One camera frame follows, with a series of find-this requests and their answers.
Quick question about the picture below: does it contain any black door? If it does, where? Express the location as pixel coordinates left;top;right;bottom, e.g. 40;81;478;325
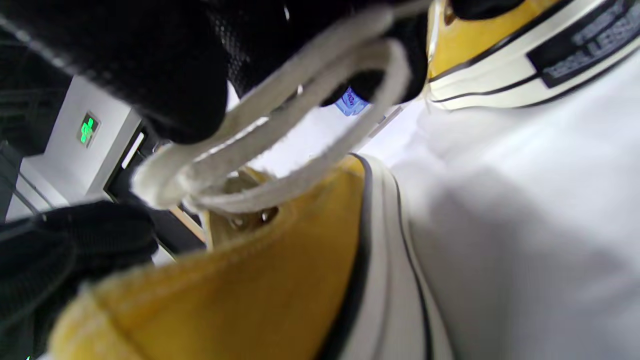
104;125;208;257

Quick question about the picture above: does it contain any person's left hand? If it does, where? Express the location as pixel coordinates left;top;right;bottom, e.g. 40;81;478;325
0;199;160;360

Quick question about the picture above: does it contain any green exit sign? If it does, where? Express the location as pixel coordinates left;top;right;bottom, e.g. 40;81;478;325
76;111;102;149

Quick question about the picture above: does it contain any person's right hand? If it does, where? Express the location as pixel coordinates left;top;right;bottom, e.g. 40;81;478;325
0;0;526;146

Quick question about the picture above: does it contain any yellow canvas shoe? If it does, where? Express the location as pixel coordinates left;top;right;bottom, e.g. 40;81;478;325
47;152;456;360
425;0;640;111

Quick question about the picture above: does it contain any white shoe lace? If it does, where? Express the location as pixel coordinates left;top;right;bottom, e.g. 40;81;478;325
131;0;433;216

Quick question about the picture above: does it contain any blue water bottle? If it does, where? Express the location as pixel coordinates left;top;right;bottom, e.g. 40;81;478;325
334;86;372;117

